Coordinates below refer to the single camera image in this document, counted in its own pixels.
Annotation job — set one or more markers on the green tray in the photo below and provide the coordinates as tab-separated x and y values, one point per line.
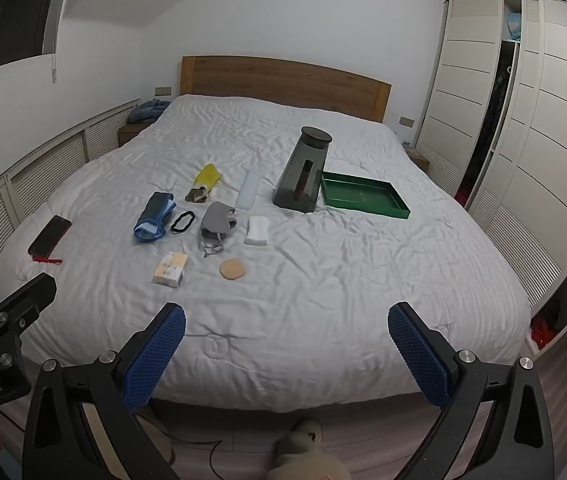
358	192

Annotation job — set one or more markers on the grey towel with blue edge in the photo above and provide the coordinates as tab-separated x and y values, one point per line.
151	215

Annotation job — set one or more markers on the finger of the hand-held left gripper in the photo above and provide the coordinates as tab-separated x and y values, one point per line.
23	302

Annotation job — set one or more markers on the white louvered wall cabinet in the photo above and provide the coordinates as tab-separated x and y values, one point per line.
48	160

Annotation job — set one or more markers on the wooden nightstand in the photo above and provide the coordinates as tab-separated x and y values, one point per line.
419	161
131	135

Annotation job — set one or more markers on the tissue packet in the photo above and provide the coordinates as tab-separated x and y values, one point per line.
171	270

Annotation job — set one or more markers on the clear zip bag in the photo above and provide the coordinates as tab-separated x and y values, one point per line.
249	190

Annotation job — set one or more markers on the yellow cloth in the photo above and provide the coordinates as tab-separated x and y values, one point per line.
208	175

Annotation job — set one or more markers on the wall switch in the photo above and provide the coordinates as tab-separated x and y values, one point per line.
162	91

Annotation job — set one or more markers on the round beige powder puff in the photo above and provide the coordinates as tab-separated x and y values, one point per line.
233	268

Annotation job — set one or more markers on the white louvered wardrobe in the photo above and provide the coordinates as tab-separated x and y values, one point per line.
538	160

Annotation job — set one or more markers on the plush toy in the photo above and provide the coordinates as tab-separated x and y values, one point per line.
303	452

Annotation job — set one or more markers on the grey fabric piece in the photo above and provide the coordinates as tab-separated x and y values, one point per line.
296	170

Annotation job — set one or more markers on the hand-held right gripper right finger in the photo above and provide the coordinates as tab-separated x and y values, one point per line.
421	355

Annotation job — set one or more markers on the white bed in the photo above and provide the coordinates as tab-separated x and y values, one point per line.
313	285

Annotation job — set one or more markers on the blue cloth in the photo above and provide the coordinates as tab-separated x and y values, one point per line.
148	111

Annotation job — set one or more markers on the wall socket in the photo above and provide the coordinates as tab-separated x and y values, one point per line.
406	121

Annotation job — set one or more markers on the wooden headboard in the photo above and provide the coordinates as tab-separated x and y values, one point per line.
283	80

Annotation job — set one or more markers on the white cloth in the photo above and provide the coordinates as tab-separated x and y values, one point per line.
257	230

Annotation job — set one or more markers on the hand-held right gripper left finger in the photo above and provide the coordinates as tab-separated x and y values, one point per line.
156	355

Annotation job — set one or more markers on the grey face mask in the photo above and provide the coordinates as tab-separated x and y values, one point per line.
216	217

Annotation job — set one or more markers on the red cloth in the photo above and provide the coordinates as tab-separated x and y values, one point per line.
543	332

